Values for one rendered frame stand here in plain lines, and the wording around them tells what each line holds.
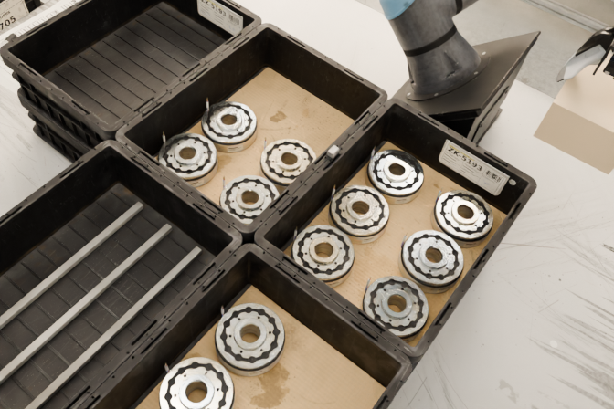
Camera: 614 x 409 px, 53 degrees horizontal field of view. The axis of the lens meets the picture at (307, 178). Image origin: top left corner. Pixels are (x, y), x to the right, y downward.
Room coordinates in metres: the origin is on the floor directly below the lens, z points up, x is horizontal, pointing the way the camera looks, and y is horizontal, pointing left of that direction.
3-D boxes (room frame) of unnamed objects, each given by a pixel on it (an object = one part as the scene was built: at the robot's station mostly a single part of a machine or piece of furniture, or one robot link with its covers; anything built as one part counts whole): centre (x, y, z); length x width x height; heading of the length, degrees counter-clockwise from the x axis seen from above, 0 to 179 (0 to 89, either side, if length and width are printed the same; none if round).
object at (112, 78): (0.87, 0.36, 0.87); 0.40 x 0.30 x 0.11; 149
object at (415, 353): (0.56, -0.16, 0.92); 0.40 x 0.30 x 0.02; 149
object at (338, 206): (0.60, -0.10, 0.86); 0.10 x 0.10 x 0.01
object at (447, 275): (0.53, -0.22, 0.86); 0.10 x 0.10 x 0.01
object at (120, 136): (0.72, 0.10, 0.92); 0.40 x 0.30 x 0.02; 149
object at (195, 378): (0.26, 0.11, 0.86); 0.05 x 0.05 x 0.01
